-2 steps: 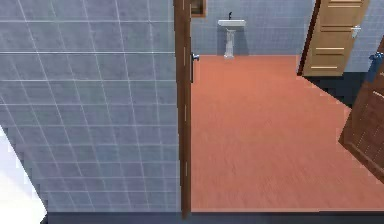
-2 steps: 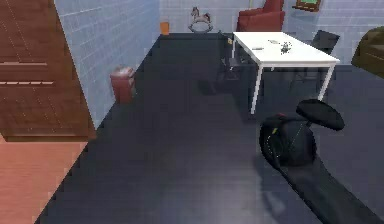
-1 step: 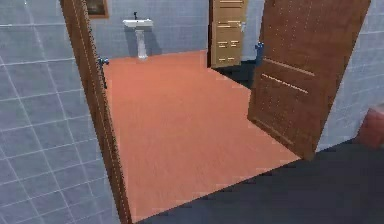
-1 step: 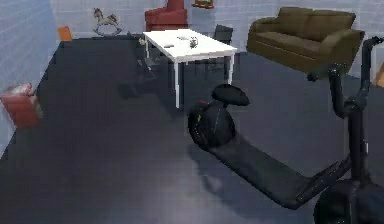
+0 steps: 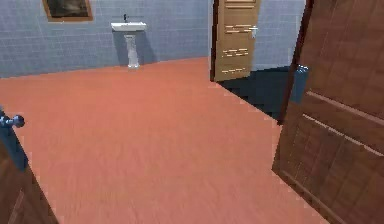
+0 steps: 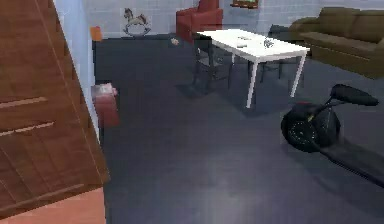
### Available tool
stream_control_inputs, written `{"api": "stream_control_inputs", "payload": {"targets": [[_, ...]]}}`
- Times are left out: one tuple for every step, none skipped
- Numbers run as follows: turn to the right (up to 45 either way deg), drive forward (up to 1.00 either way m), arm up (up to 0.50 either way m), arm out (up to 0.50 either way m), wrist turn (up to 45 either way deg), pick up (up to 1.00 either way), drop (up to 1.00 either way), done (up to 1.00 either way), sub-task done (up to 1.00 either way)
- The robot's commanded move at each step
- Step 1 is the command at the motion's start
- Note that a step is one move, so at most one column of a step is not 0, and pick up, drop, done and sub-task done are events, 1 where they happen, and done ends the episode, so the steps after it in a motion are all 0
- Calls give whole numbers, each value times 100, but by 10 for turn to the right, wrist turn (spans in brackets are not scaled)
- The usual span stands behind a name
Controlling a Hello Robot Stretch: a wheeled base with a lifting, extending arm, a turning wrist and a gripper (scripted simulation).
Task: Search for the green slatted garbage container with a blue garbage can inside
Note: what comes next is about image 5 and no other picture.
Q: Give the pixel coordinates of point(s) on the black sink faucet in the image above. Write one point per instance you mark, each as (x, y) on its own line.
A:
(125, 17)

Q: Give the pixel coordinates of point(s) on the framed dark wall picture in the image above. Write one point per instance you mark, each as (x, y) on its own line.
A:
(67, 9)

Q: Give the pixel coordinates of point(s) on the dark brown room door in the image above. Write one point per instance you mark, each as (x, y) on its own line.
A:
(343, 116)
(16, 186)

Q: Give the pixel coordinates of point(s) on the white pedestal sink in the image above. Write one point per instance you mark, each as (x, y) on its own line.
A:
(130, 40)

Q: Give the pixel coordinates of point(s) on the light brown room door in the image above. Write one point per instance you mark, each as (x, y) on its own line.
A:
(234, 40)

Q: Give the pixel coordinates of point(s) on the dark round door knob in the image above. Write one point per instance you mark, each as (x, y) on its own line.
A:
(14, 121)

